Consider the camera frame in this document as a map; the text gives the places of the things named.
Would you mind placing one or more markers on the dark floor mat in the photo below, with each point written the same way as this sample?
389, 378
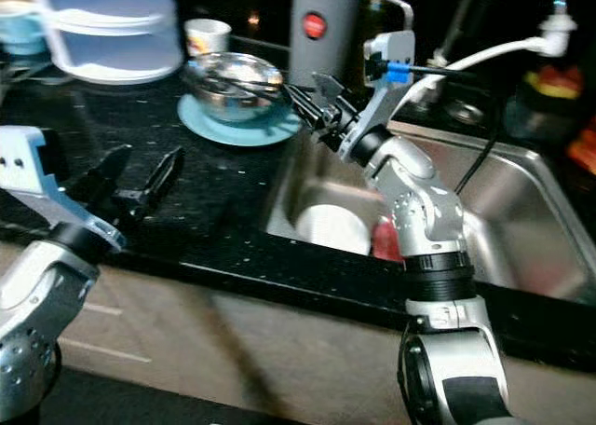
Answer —
130, 406

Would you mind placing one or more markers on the white stacked food container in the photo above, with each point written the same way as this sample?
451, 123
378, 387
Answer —
102, 57

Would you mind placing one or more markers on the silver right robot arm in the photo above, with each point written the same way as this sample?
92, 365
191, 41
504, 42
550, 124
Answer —
424, 211

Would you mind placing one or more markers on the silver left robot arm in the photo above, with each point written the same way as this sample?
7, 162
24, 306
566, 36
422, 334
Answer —
37, 313

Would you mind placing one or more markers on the orange red package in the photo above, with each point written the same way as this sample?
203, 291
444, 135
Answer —
585, 145

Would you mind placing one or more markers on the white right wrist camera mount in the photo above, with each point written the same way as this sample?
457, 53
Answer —
382, 103

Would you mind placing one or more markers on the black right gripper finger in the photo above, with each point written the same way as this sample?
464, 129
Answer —
331, 89
312, 116

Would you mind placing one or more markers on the black sponge holder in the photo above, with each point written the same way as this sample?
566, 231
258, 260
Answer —
535, 117

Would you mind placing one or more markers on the white plate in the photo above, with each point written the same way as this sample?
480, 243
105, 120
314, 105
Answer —
331, 229

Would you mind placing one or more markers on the grey thermos jug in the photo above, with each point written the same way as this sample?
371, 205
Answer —
321, 57

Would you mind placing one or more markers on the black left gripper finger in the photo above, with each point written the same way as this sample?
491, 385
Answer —
168, 178
110, 178

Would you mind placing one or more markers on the blue printed mug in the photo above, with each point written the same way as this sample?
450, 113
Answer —
20, 29

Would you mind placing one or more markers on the black chopstick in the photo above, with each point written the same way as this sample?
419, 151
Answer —
256, 94
265, 83

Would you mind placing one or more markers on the stainless steel bowl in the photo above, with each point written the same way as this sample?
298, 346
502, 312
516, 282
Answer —
233, 103

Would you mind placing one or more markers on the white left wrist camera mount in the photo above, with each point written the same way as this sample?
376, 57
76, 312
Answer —
28, 169

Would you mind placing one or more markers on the small white printed cup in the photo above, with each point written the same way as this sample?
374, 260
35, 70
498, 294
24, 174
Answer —
207, 36

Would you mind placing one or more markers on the pink plate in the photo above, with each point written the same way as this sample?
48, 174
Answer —
386, 240

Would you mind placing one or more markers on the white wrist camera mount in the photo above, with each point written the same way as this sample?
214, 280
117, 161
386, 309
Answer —
382, 103
28, 169

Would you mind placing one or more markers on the stainless steel sink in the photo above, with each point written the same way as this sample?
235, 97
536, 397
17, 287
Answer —
540, 229

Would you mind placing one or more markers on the teal plate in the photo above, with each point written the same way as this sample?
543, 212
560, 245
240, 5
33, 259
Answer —
242, 136

